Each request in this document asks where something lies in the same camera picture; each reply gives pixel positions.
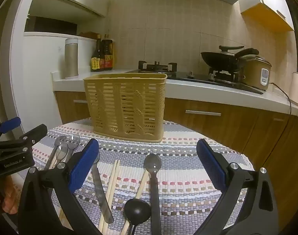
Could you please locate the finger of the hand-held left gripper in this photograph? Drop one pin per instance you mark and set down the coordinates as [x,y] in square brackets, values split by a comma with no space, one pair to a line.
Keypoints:
[34,133]
[9,124]

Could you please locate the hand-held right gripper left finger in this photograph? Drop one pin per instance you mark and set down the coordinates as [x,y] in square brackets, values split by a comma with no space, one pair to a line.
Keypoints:
[84,166]

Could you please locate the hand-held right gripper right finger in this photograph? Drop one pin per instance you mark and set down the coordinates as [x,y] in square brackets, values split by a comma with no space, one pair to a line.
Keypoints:
[210,166]

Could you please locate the small metal spoon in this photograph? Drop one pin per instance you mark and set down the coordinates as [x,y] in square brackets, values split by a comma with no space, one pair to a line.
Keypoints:
[59,141]
[62,150]
[74,140]

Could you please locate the wooden chopstick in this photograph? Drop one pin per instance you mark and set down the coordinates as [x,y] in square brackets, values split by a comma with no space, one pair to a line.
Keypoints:
[111,183]
[114,186]
[140,188]
[52,162]

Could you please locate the black ladle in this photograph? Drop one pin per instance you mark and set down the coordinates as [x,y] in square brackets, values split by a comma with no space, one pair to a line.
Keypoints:
[137,210]

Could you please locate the yellow plastic utensil basket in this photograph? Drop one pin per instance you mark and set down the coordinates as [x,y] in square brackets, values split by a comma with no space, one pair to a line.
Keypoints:
[124,107]

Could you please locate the person's left hand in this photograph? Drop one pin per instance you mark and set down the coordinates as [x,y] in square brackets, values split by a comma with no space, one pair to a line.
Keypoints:
[9,195]

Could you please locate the striped woven table mat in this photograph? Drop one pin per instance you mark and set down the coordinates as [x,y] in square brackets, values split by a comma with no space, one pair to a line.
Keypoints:
[183,188]

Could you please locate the wooden base cabinets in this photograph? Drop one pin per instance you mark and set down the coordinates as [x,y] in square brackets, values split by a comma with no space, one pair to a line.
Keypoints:
[237,132]

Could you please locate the white kitchen counter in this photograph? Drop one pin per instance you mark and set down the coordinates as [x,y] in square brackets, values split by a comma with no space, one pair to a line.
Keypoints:
[200,89]

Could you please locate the silver thermos bottle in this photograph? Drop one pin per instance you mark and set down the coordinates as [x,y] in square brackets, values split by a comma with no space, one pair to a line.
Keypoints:
[71,58]

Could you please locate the black glass gas stove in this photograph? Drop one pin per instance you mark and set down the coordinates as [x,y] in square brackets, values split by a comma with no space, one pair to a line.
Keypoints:
[188,77]

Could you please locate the small dark sauce bottle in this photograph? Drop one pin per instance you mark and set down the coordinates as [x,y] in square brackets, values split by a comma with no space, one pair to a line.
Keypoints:
[96,61]

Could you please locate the brown rice cooker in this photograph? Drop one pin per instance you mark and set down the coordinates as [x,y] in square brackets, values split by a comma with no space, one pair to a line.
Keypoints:
[254,73]

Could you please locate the black wok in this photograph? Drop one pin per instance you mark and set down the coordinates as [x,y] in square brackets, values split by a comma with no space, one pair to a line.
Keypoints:
[217,60]

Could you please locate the large dark sauce bottle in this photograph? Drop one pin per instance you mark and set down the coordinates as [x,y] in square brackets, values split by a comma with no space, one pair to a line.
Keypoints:
[108,56]

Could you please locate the brown wooden board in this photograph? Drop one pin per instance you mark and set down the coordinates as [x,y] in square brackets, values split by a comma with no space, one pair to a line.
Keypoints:
[89,34]

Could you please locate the white electric kettle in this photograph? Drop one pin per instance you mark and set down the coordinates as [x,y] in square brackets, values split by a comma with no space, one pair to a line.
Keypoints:
[297,88]

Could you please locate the yellow wall cabinet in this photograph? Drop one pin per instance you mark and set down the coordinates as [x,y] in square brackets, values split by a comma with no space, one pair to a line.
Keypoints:
[266,17]

